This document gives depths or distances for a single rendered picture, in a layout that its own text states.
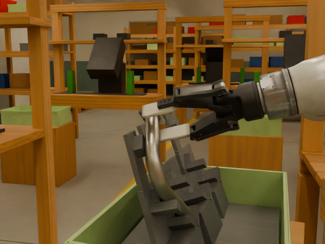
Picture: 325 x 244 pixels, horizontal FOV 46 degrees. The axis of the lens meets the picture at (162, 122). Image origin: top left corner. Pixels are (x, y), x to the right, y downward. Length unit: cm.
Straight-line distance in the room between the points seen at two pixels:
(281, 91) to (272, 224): 53
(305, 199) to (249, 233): 92
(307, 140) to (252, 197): 70
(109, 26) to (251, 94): 1166
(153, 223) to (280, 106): 34
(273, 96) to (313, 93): 7
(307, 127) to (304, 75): 118
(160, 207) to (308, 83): 37
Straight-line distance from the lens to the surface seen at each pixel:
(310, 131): 191
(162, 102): 75
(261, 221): 118
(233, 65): 852
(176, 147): 110
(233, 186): 128
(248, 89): 74
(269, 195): 128
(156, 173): 75
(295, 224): 133
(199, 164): 111
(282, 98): 73
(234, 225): 113
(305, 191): 198
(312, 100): 73
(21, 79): 655
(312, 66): 74
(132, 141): 78
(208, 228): 101
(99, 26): 1244
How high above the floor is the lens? 130
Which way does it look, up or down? 9 degrees down
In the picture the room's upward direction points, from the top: straight up
